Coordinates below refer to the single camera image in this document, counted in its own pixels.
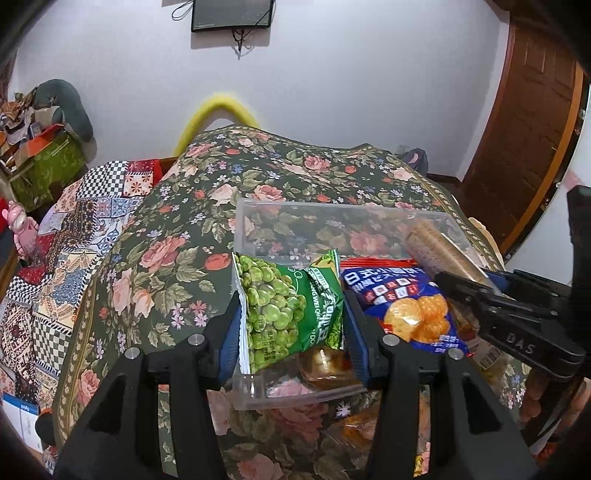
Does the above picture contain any long biscuit sleeve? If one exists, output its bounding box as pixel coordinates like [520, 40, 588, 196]
[405, 217, 506, 370]

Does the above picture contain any pink toy figure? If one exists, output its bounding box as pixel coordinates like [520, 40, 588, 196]
[1, 200, 40, 257]

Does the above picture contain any green pea packet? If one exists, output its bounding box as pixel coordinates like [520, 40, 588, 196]
[231, 249, 346, 374]

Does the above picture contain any grey backpack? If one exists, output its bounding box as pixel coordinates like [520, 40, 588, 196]
[402, 147, 429, 175]

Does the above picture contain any yellow foam tube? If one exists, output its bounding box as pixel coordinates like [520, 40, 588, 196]
[172, 92, 262, 158]

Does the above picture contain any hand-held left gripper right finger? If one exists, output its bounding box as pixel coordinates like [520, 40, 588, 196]
[342, 291, 541, 480]

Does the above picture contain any patchwork quilt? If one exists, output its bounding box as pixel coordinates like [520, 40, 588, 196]
[0, 157, 178, 407]

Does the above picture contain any dark floral blanket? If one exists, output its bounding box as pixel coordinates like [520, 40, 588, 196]
[51, 124, 555, 480]

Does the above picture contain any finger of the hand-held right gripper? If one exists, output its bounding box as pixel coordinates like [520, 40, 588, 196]
[489, 270, 573, 319]
[434, 272, 587, 377]

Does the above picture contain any patterned cloth pile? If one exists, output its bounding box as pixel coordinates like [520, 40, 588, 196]
[0, 90, 42, 139]

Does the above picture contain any orange bread packet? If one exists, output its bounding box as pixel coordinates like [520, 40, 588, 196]
[341, 410, 384, 449]

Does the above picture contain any clear bag of brown balls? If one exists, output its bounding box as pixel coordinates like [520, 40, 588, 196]
[298, 347, 363, 383]

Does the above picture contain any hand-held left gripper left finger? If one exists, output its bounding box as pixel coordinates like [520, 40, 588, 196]
[53, 295, 243, 480]

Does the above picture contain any clear plastic container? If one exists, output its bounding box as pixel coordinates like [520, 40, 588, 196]
[231, 198, 490, 411]

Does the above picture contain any small black monitor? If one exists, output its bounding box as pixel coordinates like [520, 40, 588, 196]
[191, 0, 276, 33]

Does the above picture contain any blue and white box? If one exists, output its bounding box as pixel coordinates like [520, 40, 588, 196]
[0, 392, 44, 455]

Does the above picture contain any blue biscuit packet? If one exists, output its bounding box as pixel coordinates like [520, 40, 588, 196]
[340, 257, 476, 358]

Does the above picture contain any wooden door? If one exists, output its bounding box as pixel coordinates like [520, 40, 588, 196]
[462, 18, 589, 264]

